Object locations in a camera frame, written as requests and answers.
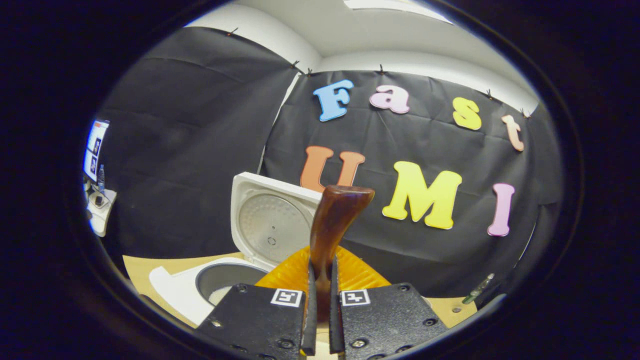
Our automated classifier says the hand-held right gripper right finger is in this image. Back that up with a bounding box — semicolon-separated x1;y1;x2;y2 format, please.
327;245;449;360

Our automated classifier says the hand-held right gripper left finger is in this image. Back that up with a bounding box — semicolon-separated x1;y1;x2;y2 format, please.
194;245;319;360

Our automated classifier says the white rice cooker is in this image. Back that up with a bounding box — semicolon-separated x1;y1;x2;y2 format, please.
149;172;323;327

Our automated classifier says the brown wooden spoon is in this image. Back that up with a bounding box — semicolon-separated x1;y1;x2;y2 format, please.
309;185;376;323

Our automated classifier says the clear green label bottle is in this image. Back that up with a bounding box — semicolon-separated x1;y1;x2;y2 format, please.
461;273;496;305

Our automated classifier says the black backdrop cloth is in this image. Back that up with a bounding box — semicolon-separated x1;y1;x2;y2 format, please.
95;27;566;298

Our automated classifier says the white side table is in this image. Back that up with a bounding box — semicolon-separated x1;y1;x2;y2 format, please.
85;185;118;237

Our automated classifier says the computer monitor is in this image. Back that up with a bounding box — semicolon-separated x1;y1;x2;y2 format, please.
82;119;111;183

